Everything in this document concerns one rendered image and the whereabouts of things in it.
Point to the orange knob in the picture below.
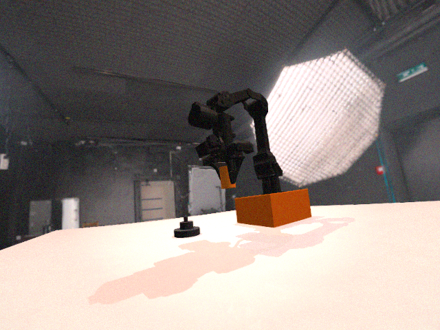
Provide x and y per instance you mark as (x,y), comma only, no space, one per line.
(225,180)

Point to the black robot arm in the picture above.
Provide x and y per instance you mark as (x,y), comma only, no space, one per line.
(212,116)

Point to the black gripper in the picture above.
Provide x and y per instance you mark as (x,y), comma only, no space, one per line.
(232,156)

